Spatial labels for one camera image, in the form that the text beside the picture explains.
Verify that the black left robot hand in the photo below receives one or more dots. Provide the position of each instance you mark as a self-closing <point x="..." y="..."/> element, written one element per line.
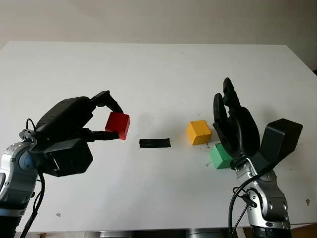
<point x="62" y="116"/>

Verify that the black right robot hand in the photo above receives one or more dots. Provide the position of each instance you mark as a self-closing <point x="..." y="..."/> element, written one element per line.
<point x="242" y="134"/>

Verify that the green wooden block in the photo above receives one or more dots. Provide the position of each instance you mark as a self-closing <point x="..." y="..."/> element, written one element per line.
<point x="219" y="157"/>

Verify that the yellow wooden block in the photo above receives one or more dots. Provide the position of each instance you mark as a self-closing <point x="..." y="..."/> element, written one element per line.
<point x="199" y="132"/>

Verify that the red wooden block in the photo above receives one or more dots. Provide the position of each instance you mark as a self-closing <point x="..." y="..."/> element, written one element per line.
<point x="117" y="125"/>

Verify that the black tape strip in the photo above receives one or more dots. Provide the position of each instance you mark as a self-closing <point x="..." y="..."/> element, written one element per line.
<point x="154" y="143"/>

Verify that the grey robot torso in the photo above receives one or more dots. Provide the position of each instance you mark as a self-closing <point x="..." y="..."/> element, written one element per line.
<point x="203" y="234"/>

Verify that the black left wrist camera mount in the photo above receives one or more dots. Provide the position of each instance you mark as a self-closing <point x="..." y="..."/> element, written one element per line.
<point x="71" y="158"/>

